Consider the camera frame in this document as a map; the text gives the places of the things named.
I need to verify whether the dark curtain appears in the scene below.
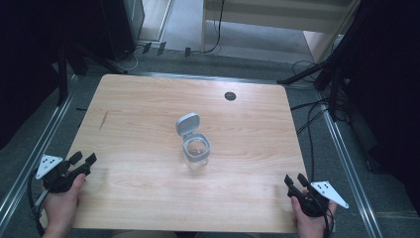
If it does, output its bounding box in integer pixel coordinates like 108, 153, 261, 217
343, 0, 420, 216
0, 0, 103, 150

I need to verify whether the black cabinet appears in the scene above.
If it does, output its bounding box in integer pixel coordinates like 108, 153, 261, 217
98, 0, 147, 62

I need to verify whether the right hand-held gripper cable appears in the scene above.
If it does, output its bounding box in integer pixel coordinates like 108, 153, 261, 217
321, 204, 335, 238

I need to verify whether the person's right hand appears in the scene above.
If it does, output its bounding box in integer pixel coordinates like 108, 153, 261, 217
290, 194, 338, 238

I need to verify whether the person's left hand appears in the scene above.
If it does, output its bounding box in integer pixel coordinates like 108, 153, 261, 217
42, 174, 87, 233

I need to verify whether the black tripod stand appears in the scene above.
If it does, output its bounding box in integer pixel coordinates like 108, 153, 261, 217
276, 49, 351, 122

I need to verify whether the left hand-held gripper cable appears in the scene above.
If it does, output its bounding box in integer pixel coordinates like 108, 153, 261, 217
28, 168, 46, 238

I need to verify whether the black floor cable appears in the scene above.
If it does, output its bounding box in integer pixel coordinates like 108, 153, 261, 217
295, 108, 329, 135
290, 98, 330, 111
306, 102, 328, 182

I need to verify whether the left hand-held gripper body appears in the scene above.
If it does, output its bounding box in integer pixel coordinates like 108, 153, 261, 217
35, 154, 92, 194

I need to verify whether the metal floor rail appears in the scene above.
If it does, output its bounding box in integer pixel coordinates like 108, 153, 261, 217
0, 73, 79, 226
316, 92, 384, 238
128, 70, 318, 87

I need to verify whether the white floor cable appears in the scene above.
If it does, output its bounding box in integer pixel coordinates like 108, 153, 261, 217
113, 46, 145, 72

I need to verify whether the clear jar with grey flip lid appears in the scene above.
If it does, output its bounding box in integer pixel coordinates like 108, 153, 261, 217
174, 112, 212, 173

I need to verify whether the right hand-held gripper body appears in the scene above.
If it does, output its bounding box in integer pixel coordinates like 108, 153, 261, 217
286, 179, 350, 218

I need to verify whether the black hanging cable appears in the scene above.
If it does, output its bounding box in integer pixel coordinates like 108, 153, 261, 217
190, 0, 226, 55

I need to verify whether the black metal stand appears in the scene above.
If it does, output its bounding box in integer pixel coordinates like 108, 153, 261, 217
56, 39, 128, 107

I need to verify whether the hand-held gripper cable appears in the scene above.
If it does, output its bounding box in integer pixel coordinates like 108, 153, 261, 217
321, 204, 335, 238
28, 168, 46, 238

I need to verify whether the pale wooden furniture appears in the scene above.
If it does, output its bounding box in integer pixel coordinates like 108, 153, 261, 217
201, 0, 361, 54

